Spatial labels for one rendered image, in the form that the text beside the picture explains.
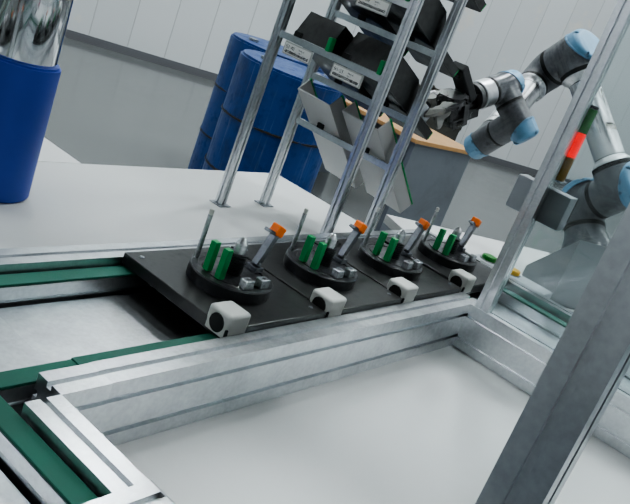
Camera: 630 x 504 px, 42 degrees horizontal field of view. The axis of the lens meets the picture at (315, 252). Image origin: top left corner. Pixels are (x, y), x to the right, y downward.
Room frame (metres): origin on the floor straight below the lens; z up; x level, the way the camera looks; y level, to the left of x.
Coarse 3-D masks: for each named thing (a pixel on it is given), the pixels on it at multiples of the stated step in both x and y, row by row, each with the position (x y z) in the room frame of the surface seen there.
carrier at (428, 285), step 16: (368, 240) 1.74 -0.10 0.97; (384, 240) 1.59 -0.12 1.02; (400, 240) 1.61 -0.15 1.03; (352, 256) 1.59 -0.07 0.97; (368, 256) 1.57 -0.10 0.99; (384, 256) 1.58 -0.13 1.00; (400, 256) 1.65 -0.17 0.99; (368, 272) 1.53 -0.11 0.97; (384, 272) 1.55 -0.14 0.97; (400, 272) 1.56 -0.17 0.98; (416, 272) 1.58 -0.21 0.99; (432, 272) 1.69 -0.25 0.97; (400, 288) 1.47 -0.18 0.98; (416, 288) 1.49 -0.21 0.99; (432, 288) 1.58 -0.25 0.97; (448, 288) 1.62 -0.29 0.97
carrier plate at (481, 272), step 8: (408, 240) 1.87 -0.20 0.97; (416, 248) 1.83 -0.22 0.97; (416, 256) 1.76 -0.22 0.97; (424, 256) 1.79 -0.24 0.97; (424, 264) 1.73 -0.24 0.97; (432, 264) 1.75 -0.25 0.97; (480, 264) 1.90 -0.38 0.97; (440, 272) 1.71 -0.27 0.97; (448, 272) 1.73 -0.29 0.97; (472, 272) 1.81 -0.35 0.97; (480, 272) 1.83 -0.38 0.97; (488, 272) 1.86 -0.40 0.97; (480, 280) 1.77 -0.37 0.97; (464, 288) 1.68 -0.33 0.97; (472, 288) 1.71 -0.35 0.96; (480, 288) 1.75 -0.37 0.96
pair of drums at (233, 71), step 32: (224, 64) 4.97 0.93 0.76; (256, 64) 4.22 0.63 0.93; (288, 64) 4.56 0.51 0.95; (224, 96) 4.89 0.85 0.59; (288, 96) 4.17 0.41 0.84; (320, 96) 4.23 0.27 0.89; (224, 128) 4.27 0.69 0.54; (256, 128) 4.17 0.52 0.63; (192, 160) 4.99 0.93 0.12; (224, 160) 4.22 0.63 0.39; (256, 160) 4.17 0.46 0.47; (288, 160) 4.21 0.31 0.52; (320, 160) 4.40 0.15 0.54
